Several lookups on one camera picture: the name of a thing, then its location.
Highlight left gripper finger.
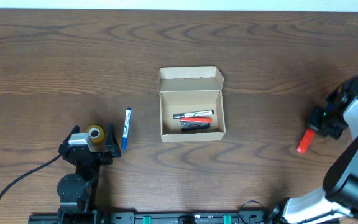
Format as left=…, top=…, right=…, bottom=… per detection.
left=61, top=125, right=80, bottom=146
left=104, top=124, right=119, bottom=150

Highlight blue whiteboard marker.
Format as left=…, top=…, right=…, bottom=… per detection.
left=121, top=107, right=132, bottom=150

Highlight yellow tape roll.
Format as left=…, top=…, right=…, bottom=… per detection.
left=86, top=124, right=105, bottom=144

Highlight red utility knife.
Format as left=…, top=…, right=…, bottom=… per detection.
left=296, top=129, right=315, bottom=154

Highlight red and black stapler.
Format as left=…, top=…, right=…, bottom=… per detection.
left=180, top=117, right=212, bottom=131

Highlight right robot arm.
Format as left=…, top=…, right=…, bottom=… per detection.
left=268, top=77, right=358, bottom=224

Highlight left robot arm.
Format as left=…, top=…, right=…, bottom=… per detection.
left=57, top=124, right=121, bottom=224

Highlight open cardboard box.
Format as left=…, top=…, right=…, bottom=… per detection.
left=158, top=66, right=226, bottom=143

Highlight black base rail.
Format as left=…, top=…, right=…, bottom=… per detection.
left=27, top=210, right=275, bottom=224

